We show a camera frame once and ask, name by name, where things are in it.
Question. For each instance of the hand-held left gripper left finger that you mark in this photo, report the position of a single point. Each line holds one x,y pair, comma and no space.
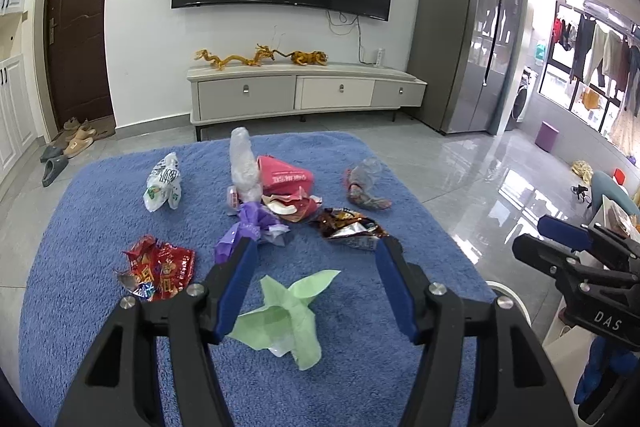
237,289

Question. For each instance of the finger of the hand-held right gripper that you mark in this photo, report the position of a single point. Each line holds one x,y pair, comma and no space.
565,233
540,254

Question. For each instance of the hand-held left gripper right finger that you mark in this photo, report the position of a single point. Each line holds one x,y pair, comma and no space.
397,292

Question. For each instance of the white trash bin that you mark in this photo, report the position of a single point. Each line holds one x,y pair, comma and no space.
507,294

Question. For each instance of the green paper napkin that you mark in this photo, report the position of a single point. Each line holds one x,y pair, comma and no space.
285,314

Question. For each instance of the purple plastic wrapper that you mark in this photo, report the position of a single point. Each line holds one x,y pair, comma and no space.
247,224

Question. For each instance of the clear plastic bag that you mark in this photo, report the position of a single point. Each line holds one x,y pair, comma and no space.
243,167

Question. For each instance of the person's right hand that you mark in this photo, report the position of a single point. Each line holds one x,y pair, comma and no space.
597,367

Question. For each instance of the small black tripod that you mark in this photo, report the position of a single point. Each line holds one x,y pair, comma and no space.
580,192

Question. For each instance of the teal chair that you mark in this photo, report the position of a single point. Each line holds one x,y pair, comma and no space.
607,189

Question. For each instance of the yellow cloth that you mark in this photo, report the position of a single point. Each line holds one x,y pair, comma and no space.
582,168

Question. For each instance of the white crumpled tissue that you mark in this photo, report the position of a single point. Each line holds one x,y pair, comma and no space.
280,236

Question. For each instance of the dark brown snack wrapper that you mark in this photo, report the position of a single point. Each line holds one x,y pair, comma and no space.
350,229

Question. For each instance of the red foil snack wrapper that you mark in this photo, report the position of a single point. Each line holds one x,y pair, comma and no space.
160,269

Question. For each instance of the small pink white packet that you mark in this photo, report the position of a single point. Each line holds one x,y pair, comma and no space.
233,199

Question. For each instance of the purple stool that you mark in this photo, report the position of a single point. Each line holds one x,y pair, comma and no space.
549,136

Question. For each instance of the red white crumpled wrapper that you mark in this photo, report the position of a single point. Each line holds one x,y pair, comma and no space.
295,207

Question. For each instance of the clear wrapper with red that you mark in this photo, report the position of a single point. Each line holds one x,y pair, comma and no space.
365,184

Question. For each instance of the red paper package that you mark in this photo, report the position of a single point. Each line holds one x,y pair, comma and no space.
282,177

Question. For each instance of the white green-printed plastic bag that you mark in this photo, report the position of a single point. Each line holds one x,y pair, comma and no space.
162,187

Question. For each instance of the washing machine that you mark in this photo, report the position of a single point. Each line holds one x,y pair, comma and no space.
520,99

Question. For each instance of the blue fluffy mat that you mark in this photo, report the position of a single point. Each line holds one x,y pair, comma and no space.
100,227

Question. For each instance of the row of hanging clothes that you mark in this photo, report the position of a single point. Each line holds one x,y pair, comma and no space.
600,52

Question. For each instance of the grey white television cabinet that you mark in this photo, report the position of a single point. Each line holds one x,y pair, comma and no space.
300,92

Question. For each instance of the slippers by door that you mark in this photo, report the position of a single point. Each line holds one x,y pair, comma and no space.
102,129

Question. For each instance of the beige slipper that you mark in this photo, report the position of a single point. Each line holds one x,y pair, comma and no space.
75,123
79,147
84,133

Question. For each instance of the grey refrigerator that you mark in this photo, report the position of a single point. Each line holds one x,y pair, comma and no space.
470,42

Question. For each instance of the grey slipper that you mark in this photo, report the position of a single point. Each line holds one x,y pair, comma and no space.
54,169
51,153

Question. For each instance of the golden dragon figurine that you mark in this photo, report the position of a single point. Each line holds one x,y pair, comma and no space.
230,58

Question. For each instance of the white power strip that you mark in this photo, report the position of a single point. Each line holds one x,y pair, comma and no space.
380,55

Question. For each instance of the golden tiger figurine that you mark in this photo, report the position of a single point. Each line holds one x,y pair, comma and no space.
307,57

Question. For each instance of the white cabinets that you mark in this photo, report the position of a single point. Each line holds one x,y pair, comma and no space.
11,97

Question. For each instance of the dark brown door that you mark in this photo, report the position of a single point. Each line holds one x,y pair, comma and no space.
77,27

